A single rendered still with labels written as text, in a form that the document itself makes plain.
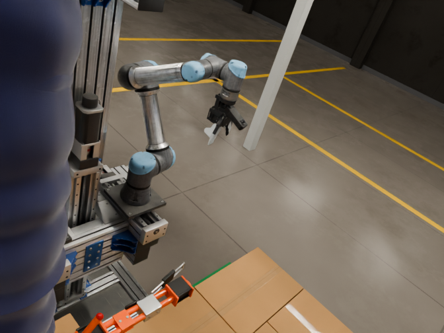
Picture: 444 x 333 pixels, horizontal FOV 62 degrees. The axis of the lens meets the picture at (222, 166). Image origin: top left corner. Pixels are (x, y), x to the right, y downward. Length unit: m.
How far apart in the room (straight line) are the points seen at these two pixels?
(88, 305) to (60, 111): 1.99
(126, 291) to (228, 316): 0.72
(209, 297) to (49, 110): 1.79
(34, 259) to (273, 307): 1.78
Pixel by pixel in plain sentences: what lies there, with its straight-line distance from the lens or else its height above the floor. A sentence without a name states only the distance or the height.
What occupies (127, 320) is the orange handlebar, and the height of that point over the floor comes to 1.09.
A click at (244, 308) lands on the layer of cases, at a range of 2.24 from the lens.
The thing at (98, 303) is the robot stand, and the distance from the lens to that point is 2.49.
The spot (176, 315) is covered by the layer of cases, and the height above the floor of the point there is 0.54.
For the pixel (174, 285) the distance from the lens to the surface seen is 1.48.
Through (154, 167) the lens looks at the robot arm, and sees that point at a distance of 1.79.
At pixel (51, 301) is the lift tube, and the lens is 0.94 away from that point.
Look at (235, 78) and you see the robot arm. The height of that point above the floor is 1.78.
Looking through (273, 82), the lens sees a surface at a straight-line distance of 4.39.
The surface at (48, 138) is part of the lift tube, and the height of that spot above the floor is 1.95.
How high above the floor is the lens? 2.26
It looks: 32 degrees down
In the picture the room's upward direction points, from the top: 19 degrees clockwise
